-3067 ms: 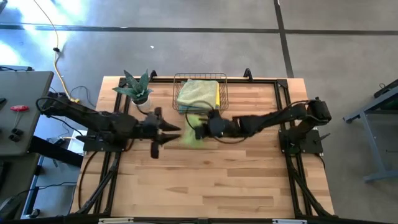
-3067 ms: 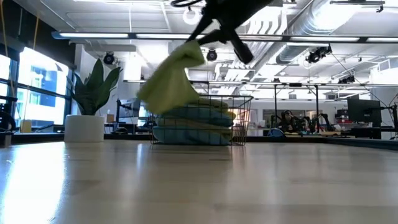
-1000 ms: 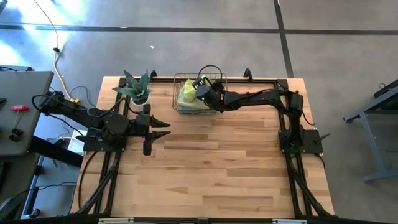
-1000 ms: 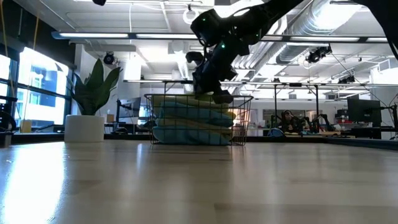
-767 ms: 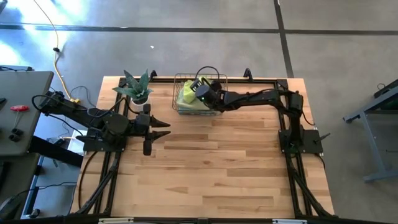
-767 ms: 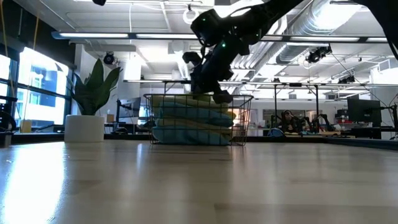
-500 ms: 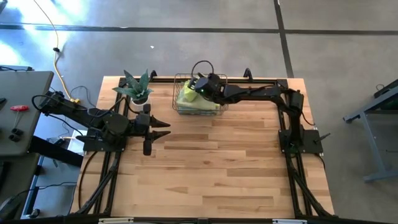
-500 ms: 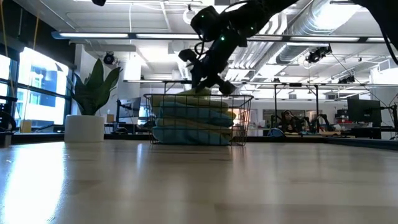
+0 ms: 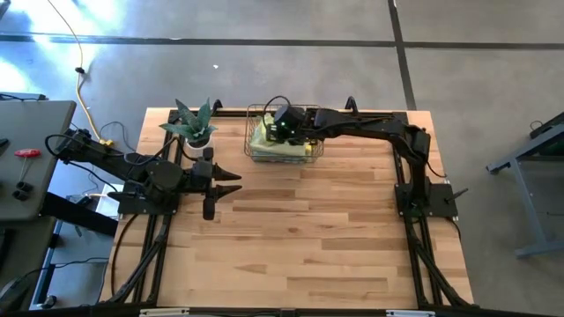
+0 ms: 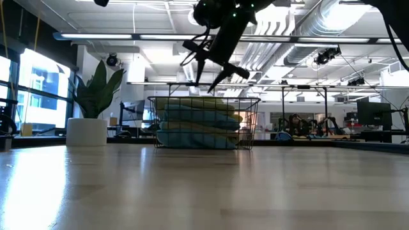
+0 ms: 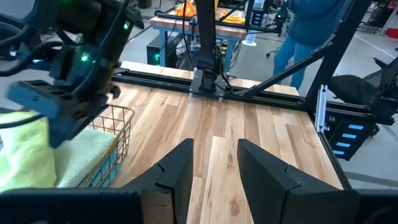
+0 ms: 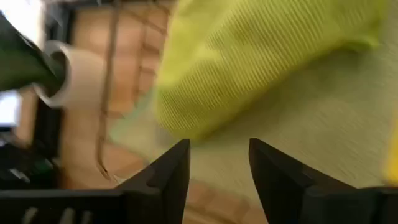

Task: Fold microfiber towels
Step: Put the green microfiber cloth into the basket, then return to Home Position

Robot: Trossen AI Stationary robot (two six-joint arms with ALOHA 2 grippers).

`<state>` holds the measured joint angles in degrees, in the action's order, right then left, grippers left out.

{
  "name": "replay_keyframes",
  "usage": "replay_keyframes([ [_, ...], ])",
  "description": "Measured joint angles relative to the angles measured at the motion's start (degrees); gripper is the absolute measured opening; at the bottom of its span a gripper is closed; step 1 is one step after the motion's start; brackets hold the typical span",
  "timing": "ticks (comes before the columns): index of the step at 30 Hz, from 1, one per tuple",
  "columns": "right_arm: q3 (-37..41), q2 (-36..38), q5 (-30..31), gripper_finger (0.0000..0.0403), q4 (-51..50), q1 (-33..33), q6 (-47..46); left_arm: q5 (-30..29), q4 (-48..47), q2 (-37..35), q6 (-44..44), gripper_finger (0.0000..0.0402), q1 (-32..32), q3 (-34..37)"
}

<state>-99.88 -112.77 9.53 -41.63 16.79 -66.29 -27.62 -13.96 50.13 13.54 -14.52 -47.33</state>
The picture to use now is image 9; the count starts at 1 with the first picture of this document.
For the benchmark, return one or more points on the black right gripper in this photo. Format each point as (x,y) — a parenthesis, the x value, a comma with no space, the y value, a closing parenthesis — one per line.
(297,121)

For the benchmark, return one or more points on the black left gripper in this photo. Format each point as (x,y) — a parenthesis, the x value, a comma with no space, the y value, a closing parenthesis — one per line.
(202,176)

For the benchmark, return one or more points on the lime green microfiber towel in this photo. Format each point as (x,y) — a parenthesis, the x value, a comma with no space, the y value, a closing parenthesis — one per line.
(264,145)

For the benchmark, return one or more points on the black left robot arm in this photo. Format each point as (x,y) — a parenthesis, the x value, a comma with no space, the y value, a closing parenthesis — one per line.
(128,165)

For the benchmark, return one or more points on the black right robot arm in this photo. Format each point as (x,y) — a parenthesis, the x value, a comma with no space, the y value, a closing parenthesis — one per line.
(388,127)

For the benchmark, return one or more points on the white plant pot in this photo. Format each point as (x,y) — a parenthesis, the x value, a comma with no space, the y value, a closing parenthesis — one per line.
(200,144)

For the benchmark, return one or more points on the green snake plant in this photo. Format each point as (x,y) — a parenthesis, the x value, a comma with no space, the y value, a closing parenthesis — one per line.
(194,123)

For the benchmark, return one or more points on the white power adapter box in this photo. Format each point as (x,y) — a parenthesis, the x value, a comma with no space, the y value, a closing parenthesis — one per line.
(103,198)

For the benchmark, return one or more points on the black side table foot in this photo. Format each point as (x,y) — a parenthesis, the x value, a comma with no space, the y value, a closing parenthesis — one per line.
(79,216)

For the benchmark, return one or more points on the small black knob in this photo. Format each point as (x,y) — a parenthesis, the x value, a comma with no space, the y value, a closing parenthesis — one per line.
(20,195)
(25,186)

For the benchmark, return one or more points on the grey side table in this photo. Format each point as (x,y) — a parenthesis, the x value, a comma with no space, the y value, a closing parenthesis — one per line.
(31,132)

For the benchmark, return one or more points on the blue-grey metal desk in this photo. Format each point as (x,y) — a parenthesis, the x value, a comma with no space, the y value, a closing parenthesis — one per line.
(526,198)

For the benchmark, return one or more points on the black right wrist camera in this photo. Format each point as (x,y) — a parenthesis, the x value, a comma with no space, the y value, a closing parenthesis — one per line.
(277,132)

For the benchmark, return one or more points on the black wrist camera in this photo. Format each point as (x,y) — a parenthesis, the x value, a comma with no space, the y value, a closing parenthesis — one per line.
(209,209)
(277,132)

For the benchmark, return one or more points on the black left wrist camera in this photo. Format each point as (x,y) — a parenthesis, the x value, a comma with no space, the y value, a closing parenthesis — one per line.
(209,209)

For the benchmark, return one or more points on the black aluminium table frame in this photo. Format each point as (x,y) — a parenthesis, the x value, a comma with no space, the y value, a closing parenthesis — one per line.
(418,246)

